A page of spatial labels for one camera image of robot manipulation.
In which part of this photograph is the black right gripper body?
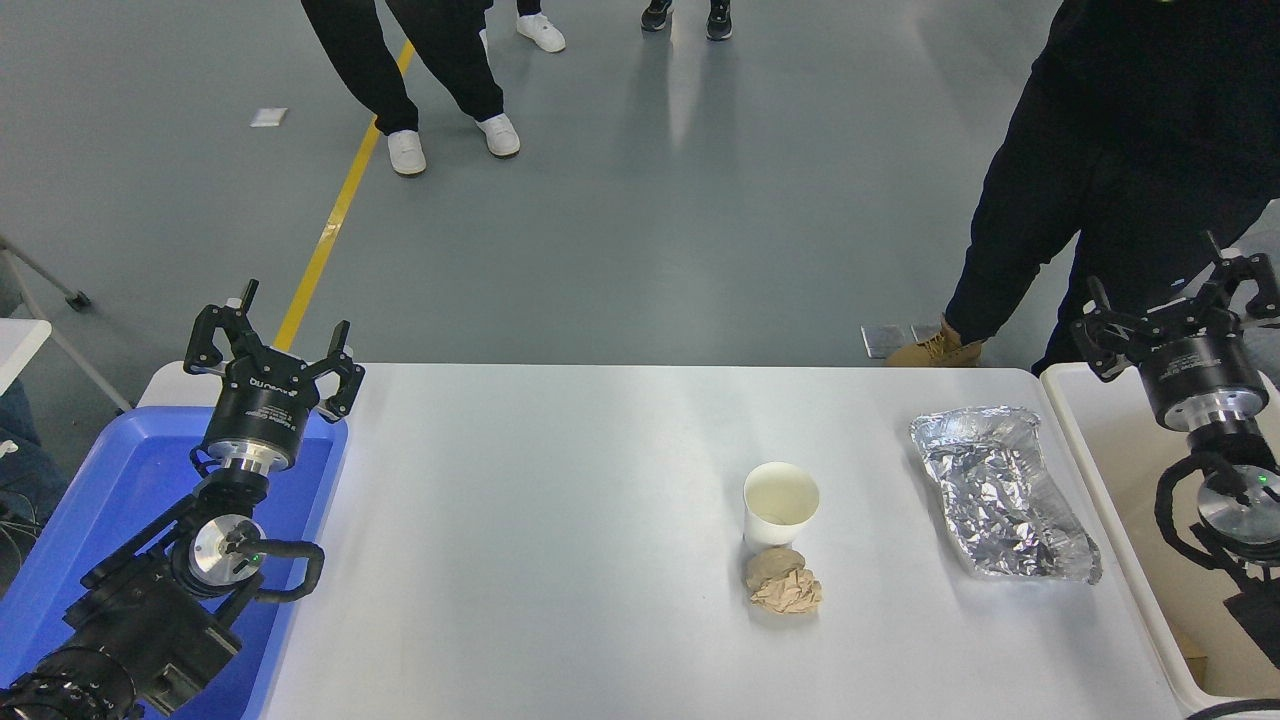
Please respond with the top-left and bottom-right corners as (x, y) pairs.
(1138, 297), (1270, 430)

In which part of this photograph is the blue plastic tray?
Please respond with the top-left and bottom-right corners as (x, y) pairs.
(0, 405), (351, 720)

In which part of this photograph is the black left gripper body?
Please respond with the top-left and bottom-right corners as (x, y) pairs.
(204, 350), (323, 457)

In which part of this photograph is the white side table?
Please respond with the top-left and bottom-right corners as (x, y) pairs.
(0, 318), (53, 397)

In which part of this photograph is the white paper cup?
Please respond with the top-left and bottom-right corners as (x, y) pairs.
(742, 461), (821, 554)

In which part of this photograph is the large pale plastic bin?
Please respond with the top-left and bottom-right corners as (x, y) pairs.
(1040, 362), (1280, 715)

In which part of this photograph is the crumpled tan paper ball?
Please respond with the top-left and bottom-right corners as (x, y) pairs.
(742, 545), (824, 615)

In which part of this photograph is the person in tan boots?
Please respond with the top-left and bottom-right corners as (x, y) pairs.
(885, 0), (1280, 377)

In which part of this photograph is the grey metal wheeled frame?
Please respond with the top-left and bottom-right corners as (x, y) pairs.
(0, 235), (134, 414)

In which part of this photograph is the crumpled silver foil tray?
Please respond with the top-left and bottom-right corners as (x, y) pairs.
(908, 405), (1104, 584)

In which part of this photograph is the person in white shoes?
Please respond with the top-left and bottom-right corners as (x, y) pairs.
(300, 0), (522, 178)
(478, 0), (567, 54)

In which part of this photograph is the seated person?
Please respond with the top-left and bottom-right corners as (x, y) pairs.
(0, 380), (69, 521)

